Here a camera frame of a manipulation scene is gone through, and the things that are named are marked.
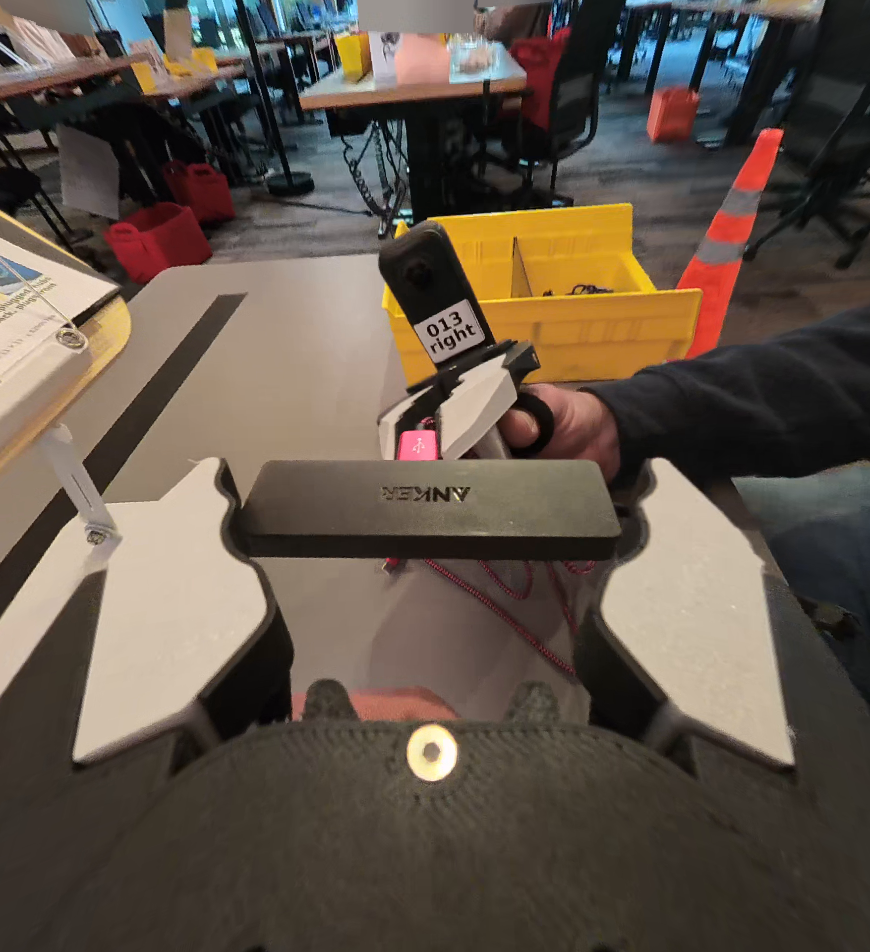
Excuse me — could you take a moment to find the wooden desk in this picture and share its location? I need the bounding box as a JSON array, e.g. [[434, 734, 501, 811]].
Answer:
[[0, 52, 146, 254]]

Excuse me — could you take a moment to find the orange fabric bin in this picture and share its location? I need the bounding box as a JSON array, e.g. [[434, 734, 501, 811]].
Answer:
[[646, 87, 701, 142]]

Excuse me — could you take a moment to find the person's right hand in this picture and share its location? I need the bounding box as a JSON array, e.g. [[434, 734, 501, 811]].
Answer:
[[500, 383, 623, 486]]

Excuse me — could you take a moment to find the pink braided usb cable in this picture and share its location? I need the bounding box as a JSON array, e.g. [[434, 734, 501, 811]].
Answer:
[[379, 420, 599, 679]]

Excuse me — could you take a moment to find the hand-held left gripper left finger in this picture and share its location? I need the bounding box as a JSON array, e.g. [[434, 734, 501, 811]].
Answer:
[[70, 457, 294, 767]]

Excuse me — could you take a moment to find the red fabric bag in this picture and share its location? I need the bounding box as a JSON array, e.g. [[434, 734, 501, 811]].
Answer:
[[509, 26, 573, 131]]

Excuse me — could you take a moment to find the red fabric bin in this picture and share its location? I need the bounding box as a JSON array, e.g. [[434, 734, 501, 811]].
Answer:
[[104, 202, 213, 285], [163, 160, 236, 224]]

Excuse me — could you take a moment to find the person's jeans leg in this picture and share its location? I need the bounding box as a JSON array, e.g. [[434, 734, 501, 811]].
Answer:
[[732, 461, 870, 730]]

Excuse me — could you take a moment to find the yellow plastic bin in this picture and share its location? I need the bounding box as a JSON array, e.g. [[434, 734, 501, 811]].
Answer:
[[383, 202, 703, 384]]

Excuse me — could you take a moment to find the white stand with wooden board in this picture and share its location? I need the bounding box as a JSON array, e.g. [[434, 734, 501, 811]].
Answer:
[[0, 186, 132, 745]]

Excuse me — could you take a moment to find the black usb hub with cable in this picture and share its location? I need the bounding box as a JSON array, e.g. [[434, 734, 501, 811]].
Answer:
[[228, 460, 623, 562]]

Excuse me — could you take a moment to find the pale-topped desk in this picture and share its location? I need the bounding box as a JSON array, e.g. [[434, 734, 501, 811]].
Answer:
[[299, 41, 532, 239]]

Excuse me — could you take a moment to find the white paper sheet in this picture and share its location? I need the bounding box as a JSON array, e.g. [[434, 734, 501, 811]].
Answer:
[[57, 125, 121, 222]]

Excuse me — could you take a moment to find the orange traffic cone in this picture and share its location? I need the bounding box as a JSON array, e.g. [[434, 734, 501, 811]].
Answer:
[[675, 128, 785, 359]]

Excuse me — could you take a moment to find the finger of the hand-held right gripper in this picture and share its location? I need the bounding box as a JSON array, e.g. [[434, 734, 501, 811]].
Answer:
[[377, 400, 437, 464], [437, 363, 515, 462]]

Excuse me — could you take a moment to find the clear plastic container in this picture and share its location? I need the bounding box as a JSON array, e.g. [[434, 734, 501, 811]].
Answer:
[[448, 33, 497, 84]]

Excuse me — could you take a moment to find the black pole with round base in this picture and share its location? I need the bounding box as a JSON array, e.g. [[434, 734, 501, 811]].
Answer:
[[235, 0, 315, 196]]

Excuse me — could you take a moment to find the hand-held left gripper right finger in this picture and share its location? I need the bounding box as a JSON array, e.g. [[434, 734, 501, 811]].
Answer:
[[575, 457, 796, 769]]

